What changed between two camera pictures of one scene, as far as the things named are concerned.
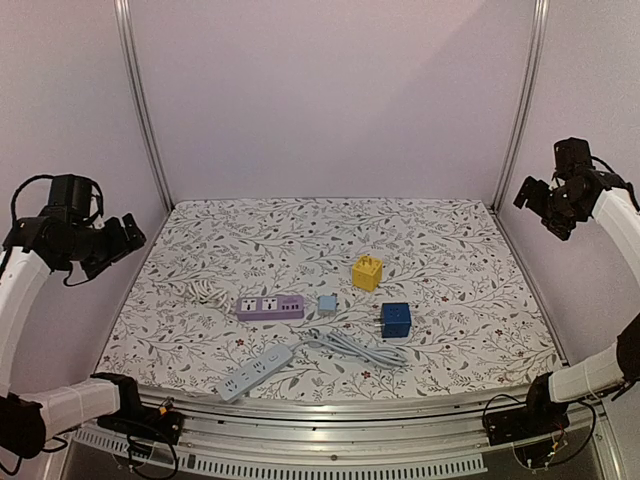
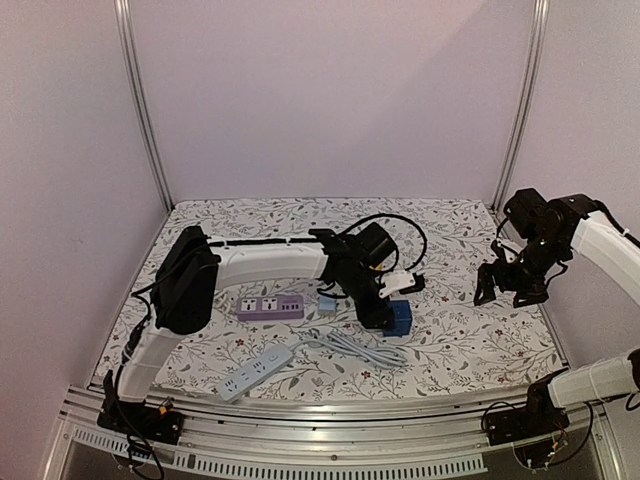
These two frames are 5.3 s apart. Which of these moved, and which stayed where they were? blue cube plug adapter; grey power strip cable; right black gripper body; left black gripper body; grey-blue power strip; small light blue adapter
Moved: left black gripper body; right black gripper body
Stayed: grey-blue power strip; blue cube plug adapter; small light blue adapter; grey power strip cable
